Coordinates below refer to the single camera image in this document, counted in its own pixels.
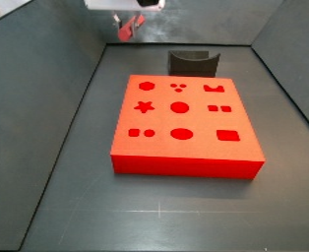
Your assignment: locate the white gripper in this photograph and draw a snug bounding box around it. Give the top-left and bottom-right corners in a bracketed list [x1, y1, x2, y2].
[84, 0, 165, 35]

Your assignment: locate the red hexagon peg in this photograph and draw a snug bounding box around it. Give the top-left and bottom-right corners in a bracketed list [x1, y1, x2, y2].
[117, 15, 145, 42]

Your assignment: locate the black curved peg holder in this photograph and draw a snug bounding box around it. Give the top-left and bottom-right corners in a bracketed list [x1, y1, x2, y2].
[168, 50, 220, 77]

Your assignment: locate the red shape sorter block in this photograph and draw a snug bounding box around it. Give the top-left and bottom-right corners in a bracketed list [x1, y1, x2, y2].
[110, 75, 265, 179]

